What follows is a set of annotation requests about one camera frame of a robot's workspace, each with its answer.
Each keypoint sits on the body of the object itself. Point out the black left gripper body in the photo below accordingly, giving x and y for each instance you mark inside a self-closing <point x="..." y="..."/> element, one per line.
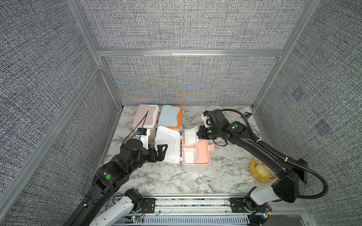
<point x="152" y="157"/>

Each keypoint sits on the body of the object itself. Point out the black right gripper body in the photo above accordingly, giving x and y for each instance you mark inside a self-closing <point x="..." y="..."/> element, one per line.
<point x="207" y="133"/>

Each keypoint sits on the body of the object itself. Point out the clear gauze packet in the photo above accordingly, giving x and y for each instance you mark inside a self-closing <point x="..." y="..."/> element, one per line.
<point x="191" y="137"/>

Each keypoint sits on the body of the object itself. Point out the white pink medicine chest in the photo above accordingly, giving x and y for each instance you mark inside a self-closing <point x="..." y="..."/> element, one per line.
<point x="176" y="145"/>

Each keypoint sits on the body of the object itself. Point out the clear plastic gauze box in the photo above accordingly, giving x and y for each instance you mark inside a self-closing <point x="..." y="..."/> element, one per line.
<point x="190" y="155"/>

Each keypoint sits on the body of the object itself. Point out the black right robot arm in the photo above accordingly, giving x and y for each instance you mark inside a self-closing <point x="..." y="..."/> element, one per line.
<point x="292" y="174"/>

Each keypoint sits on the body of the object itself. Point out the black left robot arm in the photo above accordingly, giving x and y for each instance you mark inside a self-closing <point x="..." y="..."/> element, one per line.
<point x="110" y="177"/>

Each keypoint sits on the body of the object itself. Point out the blue orange medicine box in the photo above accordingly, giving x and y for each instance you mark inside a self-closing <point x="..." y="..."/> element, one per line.
<point x="171" y="117"/>

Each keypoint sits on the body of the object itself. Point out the pink white medicine box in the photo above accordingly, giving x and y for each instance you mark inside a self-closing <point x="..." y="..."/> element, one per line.
<point x="146" y="117"/>

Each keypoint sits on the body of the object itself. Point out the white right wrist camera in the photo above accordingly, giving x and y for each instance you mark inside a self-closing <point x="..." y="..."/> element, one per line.
<point x="206" y="120"/>

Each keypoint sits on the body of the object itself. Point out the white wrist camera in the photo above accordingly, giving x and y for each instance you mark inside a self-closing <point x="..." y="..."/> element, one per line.
<point x="143" y="135"/>
<point x="206" y="120"/>

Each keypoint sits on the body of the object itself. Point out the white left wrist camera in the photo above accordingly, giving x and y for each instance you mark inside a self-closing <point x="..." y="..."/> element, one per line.
<point x="143" y="135"/>

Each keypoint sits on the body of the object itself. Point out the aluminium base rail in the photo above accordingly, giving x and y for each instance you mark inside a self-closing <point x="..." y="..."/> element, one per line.
<point x="200" y="210"/>

